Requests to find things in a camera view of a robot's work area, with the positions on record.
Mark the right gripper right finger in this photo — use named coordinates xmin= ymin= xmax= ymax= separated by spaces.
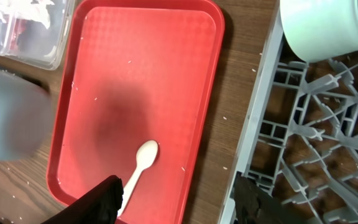
xmin=234 ymin=176 xmax=306 ymax=224

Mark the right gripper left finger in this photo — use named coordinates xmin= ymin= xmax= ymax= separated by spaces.
xmin=42 ymin=175 xmax=124 ymax=224

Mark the white plastic spoon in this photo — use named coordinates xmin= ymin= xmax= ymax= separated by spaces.
xmin=117 ymin=140 xmax=158 ymax=217

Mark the blue bowl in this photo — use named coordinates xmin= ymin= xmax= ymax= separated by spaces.
xmin=0 ymin=70 xmax=52 ymax=161

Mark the green bowl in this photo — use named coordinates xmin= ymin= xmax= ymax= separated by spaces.
xmin=280 ymin=0 xmax=358 ymax=62

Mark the red snack wrapper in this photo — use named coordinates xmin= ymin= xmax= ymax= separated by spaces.
xmin=9 ymin=19 xmax=29 ymax=55

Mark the white napkin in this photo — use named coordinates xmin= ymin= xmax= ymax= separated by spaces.
xmin=0 ymin=0 xmax=55 ymax=29

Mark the grey dishwasher rack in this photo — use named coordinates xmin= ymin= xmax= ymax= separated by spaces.
xmin=219 ymin=9 xmax=358 ymax=223

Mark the red serving tray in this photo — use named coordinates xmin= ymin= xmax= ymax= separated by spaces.
xmin=46 ymin=0 xmax=225 ymax=223

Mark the clear plastic bin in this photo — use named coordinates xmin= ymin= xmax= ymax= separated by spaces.
xmin=0 ymin=0 xmax=76 ymax=70

